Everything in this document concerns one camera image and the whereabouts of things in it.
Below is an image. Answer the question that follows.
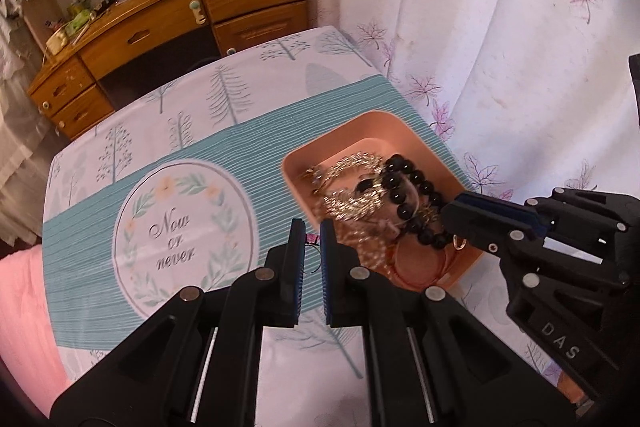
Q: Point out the small pearl necklace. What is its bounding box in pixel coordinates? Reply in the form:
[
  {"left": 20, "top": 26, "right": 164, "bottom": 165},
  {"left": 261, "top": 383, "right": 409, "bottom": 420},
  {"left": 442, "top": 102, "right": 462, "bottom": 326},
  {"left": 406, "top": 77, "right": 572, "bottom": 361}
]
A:
[{"left": 319, "top": 151, "right": 393, "bottom": 223}]

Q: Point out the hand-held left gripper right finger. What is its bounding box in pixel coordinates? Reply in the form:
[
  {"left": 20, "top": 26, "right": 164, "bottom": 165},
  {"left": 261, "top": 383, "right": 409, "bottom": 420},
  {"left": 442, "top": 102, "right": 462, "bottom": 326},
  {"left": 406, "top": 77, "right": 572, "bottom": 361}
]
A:
[{"left": 319, "top": 219, "right": 577, "bottom": 427}]

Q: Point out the pink blanket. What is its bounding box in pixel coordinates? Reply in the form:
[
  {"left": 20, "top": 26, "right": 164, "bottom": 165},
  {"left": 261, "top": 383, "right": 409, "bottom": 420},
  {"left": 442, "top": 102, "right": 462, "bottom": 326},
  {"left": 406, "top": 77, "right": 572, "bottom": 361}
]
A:
[{"left": 0, "top": 244, "right": 71, "bottom": 403}]

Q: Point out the white curtain with purple leaves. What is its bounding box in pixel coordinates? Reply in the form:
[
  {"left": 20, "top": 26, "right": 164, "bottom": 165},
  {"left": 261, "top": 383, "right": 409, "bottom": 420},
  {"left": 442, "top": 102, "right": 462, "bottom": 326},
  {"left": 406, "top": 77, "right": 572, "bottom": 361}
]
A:
[{"left": 265, "top": 0, "right": 640, "bottom": 388}]

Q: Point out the large pearl bead bracelet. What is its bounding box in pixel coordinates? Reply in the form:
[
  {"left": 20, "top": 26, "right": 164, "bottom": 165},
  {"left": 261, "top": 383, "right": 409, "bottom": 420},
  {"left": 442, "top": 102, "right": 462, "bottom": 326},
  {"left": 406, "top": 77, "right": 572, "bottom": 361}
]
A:
[{"left": 345, "top": 217, "right": 403, "bottom": 270}]

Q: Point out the red string bracelet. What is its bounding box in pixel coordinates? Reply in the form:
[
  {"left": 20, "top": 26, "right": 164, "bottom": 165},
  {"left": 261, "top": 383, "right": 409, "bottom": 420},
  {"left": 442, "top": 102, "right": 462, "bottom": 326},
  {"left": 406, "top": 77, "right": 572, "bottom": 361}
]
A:
[{"left": 385, "top": 237, "right": 451, "bottom": 289}]

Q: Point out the silver ring with pink stone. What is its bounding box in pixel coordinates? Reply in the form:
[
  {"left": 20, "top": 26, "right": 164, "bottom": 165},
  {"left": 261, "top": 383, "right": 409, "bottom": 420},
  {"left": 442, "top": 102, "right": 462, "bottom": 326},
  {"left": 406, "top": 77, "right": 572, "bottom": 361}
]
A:
[{"left": 301, "top": 234, "right": 325, "bottom": 276}]

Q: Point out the orange plastic tray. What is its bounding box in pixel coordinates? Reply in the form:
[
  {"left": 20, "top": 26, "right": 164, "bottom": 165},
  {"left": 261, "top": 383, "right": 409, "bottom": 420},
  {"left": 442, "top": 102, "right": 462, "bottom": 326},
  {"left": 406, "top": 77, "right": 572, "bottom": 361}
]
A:
[{"left": 281, "top": 109, "right": 485, "bottom": 294}]

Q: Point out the wooden desk with drawers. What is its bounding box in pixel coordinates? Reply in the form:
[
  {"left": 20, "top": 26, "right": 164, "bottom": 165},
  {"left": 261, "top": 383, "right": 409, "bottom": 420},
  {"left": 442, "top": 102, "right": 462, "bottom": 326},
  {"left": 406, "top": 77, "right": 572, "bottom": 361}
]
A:
[{"left": 27, "top": 0, "right": 309, "bottom": 142}]

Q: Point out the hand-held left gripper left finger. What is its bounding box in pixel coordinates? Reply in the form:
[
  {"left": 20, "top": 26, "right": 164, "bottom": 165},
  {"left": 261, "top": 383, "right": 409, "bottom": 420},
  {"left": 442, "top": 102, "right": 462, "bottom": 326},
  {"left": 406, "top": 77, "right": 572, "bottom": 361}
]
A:
[{"left": 49, "top": 218, "right": 307, "bottom": 427}]

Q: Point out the tree print teal tablecloth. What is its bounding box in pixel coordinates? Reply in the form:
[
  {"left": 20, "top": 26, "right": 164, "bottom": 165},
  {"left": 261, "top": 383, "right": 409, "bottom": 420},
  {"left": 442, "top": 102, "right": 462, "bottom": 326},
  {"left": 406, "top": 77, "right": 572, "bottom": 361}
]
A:
[{"left": 42, "top": 26, "right": 566, "bottom": 408}]

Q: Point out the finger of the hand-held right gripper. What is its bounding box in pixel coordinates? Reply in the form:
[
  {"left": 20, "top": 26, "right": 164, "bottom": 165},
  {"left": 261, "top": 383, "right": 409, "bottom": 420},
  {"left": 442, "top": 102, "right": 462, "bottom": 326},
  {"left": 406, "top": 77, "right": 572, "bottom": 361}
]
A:
[
  {"left": 457, "top": 187, "right": 640, "bottom": 258},
  {"left": 439, "top": 201, "right": 632, "bottom": 295}
]

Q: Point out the black bead bracelet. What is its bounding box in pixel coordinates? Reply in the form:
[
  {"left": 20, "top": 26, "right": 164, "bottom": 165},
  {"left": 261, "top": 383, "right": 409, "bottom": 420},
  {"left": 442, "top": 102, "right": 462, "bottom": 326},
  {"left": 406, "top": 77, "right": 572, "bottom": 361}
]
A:
[{"left": 381, "top": 155, "right": 454, "bottom": 251}]

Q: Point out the beige cloth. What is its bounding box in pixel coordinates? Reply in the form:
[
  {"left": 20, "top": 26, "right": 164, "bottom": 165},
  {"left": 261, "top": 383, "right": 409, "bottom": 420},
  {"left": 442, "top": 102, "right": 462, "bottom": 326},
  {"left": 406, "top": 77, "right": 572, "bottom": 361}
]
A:
[{"left": 0, "top": 0, "right": 52, "bottom": 244}]

